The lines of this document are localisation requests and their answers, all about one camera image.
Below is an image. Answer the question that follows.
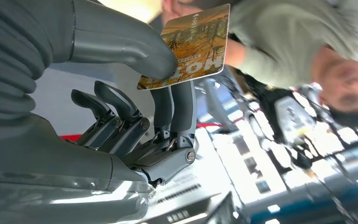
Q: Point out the person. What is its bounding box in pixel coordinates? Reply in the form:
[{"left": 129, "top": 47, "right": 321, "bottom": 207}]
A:
[{"left": 149, "top": 0, "right": 358, "bottom": 128}]

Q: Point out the ribbed grey right arm sleeve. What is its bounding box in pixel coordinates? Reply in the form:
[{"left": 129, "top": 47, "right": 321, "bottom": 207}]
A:
[{"left": 0, "top": 0, "right": 75, "bottom": 138}]

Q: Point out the white printed box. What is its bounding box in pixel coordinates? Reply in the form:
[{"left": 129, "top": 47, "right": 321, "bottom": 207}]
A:
[{"left": 145, "top": 173, "right": 233, "bottom": 224}]

